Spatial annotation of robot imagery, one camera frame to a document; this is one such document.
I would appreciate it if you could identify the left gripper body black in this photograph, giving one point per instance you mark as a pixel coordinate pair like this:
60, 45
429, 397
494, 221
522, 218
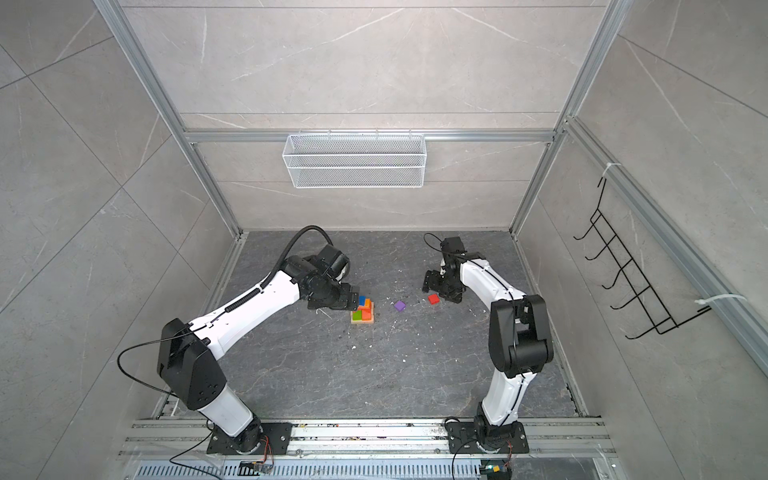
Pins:
337, 295

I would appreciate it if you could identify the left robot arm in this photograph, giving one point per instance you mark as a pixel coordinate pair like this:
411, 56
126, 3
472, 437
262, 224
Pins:
189, 353

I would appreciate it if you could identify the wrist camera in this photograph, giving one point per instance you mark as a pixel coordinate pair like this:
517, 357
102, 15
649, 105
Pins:
453, 252
333, 263

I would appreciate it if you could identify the aluminium mounting rail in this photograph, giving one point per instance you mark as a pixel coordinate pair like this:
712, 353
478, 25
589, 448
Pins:
379, 439

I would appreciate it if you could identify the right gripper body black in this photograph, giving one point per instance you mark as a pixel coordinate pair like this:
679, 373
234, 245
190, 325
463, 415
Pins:
442, 283

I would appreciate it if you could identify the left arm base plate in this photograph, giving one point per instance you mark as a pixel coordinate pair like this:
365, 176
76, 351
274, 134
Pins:
267, 438

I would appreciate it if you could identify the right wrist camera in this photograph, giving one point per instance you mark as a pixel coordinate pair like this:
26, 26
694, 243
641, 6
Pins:
453, 252

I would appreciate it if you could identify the white wire mesh basket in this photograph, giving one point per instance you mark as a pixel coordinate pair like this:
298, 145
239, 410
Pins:
360, 160

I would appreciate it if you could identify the black wire hook rack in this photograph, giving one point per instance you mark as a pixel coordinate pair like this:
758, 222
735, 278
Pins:
629, 272

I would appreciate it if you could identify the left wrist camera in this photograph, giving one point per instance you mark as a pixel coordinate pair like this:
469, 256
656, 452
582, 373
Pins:
333, 263

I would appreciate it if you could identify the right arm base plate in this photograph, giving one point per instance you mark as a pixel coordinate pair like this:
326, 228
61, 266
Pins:
478, 438

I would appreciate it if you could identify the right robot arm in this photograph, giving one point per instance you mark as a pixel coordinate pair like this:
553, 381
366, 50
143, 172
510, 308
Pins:
519, 343

